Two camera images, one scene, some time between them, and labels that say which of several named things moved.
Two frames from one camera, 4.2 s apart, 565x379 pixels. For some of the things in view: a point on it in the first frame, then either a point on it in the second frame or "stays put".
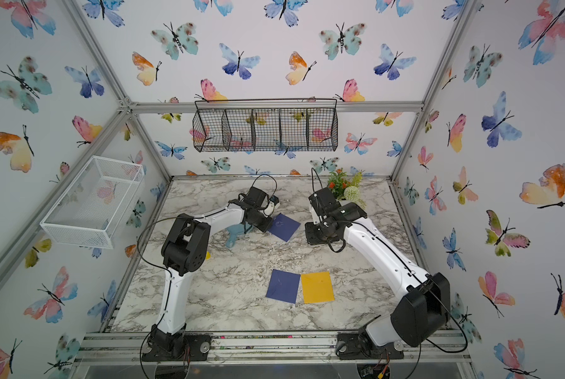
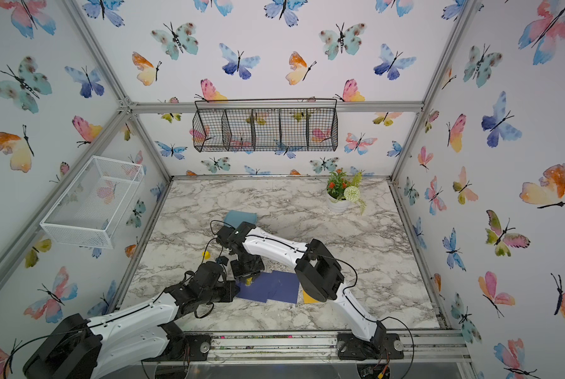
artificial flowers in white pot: (345, 188) stays put
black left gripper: (267, 226) -> (230, 294)
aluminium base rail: (112, 347) stays put
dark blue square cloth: (283, 286) stays put
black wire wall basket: (236, 125) stays put
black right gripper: (310, 234) -> (255, 268)
